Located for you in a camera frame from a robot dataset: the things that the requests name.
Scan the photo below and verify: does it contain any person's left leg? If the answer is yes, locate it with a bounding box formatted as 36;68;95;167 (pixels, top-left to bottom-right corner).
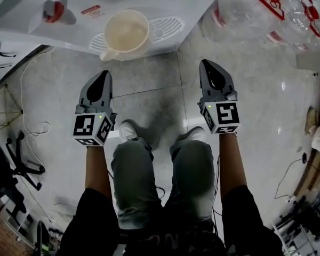
110;137;164;230

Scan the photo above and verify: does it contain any person's left shoe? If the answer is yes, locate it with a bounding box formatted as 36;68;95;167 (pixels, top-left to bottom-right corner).
119;119;139;143

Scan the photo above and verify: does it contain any person's leg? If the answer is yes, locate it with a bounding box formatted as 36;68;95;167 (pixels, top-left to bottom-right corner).
110;137;164;230
162;139;217;223

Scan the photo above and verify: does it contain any clear water jug red cap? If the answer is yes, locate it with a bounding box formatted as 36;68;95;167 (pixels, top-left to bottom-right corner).
201;0;287;44
263;0;320;50

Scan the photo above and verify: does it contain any person's right forearm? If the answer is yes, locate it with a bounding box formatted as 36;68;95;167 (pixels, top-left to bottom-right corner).
218;132;248;201

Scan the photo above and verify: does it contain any person's right shoe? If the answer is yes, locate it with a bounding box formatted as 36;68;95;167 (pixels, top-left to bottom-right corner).
177;126;206;143

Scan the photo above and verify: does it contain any person's right leg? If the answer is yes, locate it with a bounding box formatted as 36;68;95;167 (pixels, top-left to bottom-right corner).
162;139;217;223

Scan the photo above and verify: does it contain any white drip tray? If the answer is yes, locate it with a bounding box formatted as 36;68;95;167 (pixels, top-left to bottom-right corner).
88;15;186;54

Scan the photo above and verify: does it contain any person's left forearm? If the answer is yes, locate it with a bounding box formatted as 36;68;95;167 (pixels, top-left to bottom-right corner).
84;144;111;199

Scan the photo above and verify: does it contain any person's shoe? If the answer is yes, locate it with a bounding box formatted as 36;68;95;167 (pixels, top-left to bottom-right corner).
177;126;206;143
119;119;139;143

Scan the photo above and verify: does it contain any person's black shirt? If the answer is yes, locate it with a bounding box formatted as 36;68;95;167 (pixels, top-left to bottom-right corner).
57;185;283;256

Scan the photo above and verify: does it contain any black floor cable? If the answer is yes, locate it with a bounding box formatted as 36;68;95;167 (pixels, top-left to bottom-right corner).
274;152;310;203

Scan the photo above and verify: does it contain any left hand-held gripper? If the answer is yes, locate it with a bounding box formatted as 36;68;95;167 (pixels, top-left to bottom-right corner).
70;70;118;147

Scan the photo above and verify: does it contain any beige plastic cup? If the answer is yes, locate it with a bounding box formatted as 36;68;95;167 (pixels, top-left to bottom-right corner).
99;9;150;62

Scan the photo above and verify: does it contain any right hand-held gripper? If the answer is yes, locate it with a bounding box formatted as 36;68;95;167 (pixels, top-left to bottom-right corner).
197;59;242;135

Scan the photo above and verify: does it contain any white floor cable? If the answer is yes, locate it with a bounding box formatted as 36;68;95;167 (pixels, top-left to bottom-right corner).
20;45;52;170

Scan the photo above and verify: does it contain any black office chair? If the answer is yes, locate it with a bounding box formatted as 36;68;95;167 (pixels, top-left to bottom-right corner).
279;195;320;242
0;130;46;215

